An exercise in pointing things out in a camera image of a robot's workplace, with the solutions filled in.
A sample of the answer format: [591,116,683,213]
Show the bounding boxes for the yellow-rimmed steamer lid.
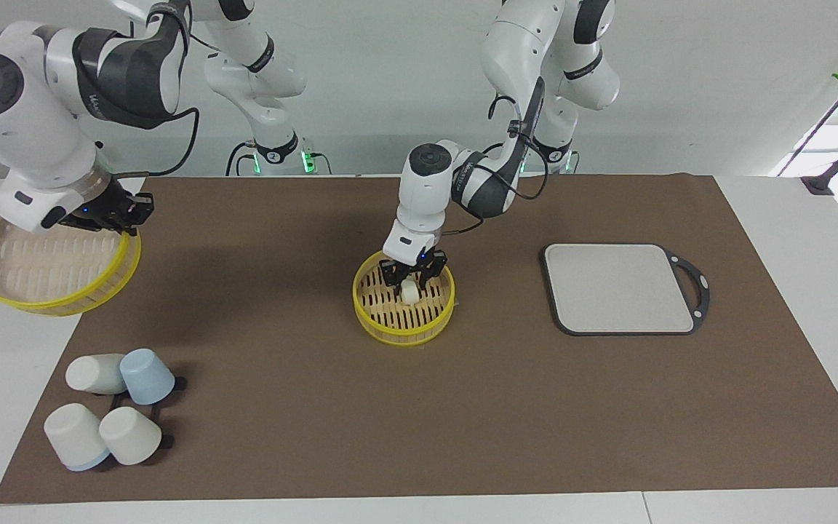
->
[0,205,143,317]

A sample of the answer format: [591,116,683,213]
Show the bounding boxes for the yellow-rimmed bamboo steamer base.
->
[352,250,457,347]

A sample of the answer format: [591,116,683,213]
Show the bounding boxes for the white cup lying sideways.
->
[65,354,127,396]

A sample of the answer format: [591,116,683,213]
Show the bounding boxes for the light blue cup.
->
[119,349,176,406]

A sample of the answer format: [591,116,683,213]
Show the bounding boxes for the brown table mat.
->
[0,173,838,505]

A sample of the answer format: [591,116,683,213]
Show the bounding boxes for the grey cutting board black rim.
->
[541,243,711,337]

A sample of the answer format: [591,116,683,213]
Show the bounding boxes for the black cup rack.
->
[95,375,188,471]

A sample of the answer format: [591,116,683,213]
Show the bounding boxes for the plain white cup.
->
[99,406,163,467]

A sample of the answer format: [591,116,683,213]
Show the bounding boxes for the white cup blue rim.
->
[44,403,112,472]

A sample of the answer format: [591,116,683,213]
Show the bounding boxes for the thin black pole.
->
[775,91,838,178]

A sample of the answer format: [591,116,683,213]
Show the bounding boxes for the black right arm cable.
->
[110,0,201,179]

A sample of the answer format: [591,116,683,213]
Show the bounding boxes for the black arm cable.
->
[439,93,549,238]
[110,0,201,179]

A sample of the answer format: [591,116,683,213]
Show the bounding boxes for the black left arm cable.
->
[439,93,549,238]

